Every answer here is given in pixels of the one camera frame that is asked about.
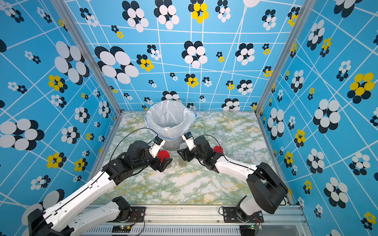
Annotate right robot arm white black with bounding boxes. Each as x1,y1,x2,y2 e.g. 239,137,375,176
177,132,288,222

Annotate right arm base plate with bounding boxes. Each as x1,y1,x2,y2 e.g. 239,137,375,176
219,206,264,224

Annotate left aluminium corner post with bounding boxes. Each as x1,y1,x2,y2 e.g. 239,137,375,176
52,1,122,116

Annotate aluminium corner post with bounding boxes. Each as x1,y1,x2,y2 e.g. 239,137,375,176
52,1,122,116
256,0,316,117

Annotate black cable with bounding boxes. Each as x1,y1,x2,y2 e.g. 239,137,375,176
108,127,158,163
200,134,225,160

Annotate left black cable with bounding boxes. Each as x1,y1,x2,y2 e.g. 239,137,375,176
108,127,158,163

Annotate red lid jar left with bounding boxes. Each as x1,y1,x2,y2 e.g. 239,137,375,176
157,150,170,162

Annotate right circuit board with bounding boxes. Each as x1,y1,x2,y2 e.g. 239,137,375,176
240,225,262,236

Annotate red jar lid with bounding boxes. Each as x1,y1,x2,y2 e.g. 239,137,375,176
213,146,223,154

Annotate grey trash bin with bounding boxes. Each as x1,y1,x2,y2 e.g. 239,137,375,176
162,137,185,151

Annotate circuit board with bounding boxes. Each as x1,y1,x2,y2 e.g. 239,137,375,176
240,225,262,236
112,225,132,235

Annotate lidless clear jar beans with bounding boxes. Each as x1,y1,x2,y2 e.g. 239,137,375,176
178,158,189,168

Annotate right black cable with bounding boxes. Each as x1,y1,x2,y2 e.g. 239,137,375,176
200,134,225,160

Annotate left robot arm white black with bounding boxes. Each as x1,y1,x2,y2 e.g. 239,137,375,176
28,137,172,236

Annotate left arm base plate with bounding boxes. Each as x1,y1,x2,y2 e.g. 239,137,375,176
110,206,147,223

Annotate white plastic bin liner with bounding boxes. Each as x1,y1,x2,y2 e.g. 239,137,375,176
145,100,197,141

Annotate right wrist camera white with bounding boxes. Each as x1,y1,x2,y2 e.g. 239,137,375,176
182,132,196,151

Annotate left circuit board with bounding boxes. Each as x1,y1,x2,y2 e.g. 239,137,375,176
112,225,132,235

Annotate aluminium front rail frame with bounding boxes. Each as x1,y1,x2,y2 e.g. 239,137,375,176
79,205,312,236

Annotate right aluminium corner post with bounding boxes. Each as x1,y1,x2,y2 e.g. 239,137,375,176
256,0,316,117

